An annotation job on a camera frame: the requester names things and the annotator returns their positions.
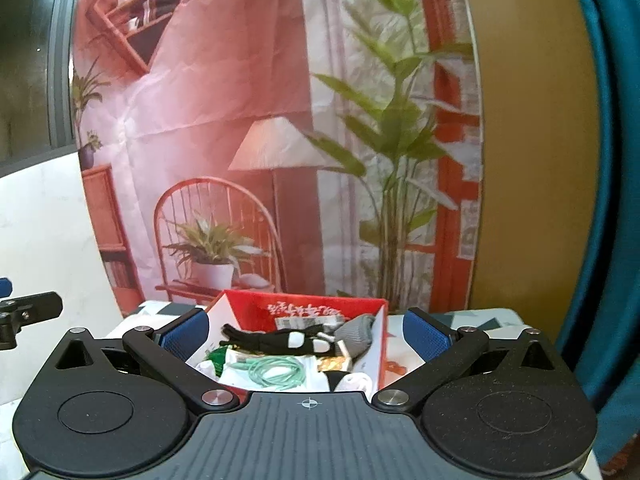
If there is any teal curtain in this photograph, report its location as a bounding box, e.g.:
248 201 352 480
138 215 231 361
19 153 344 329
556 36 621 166
555 0 640 480

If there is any wall poster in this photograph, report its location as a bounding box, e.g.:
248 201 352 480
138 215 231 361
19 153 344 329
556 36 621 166
70 0 486 318

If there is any dark glass window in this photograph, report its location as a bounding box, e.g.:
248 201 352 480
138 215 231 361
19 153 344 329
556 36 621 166
0 0 86 176

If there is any green tasselled sachet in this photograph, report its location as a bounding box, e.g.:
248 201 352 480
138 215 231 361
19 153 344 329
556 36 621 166
207 349 231 376

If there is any small white soft toy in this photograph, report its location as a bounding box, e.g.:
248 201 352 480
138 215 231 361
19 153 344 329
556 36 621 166
327 371 373 395

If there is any mint green cable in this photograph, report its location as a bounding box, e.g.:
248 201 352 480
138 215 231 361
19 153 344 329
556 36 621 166
235 352 307 391

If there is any black fabric band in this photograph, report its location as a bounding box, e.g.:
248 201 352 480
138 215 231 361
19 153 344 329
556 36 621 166
220 322 337 359

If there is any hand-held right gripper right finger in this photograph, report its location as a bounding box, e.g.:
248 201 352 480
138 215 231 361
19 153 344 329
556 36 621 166
371 308 563 413

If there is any grey knitted cloth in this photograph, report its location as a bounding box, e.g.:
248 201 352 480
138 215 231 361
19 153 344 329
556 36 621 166
334 313 377 361

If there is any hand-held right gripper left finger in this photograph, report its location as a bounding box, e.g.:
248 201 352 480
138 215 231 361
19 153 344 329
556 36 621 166
50 308 240 413

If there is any red strawberry print box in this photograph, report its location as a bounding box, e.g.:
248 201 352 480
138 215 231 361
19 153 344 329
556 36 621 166
185 289 390 396

